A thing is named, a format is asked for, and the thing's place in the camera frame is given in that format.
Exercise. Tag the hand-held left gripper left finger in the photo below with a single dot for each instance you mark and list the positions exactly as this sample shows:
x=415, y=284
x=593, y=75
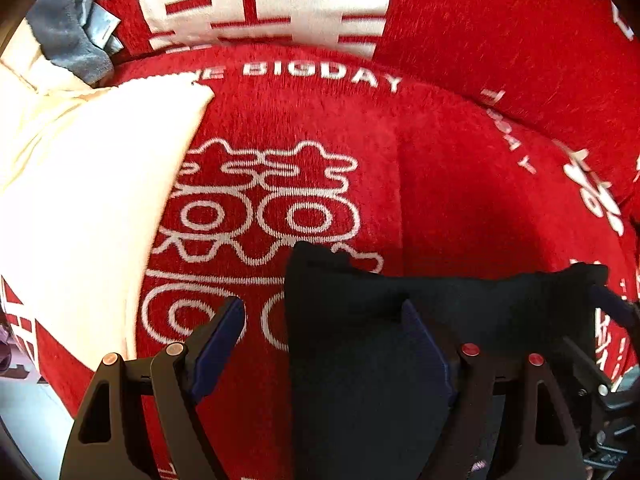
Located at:
x=220, y=345

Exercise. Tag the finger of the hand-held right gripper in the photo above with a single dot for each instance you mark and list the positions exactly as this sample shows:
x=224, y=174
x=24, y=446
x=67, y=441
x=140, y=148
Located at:
x=617, y=307

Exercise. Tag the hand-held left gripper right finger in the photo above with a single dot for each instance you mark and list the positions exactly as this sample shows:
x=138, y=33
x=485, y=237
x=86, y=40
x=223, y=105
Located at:
x=427, y=350

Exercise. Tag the black pants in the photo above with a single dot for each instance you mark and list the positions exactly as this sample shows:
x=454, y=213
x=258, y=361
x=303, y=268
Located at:
x=360, y=310

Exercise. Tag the red printed blanket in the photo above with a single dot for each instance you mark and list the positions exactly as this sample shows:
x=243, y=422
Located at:
x=425, y=185

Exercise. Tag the cream pillow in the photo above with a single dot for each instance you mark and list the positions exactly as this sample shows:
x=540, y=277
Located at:
x=75, y=185

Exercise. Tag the red printed back cushion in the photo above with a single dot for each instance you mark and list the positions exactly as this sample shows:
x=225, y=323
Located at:
x=450, y=10

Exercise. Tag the grey cloth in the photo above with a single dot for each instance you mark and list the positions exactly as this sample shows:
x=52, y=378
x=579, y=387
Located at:
x=65, y=20

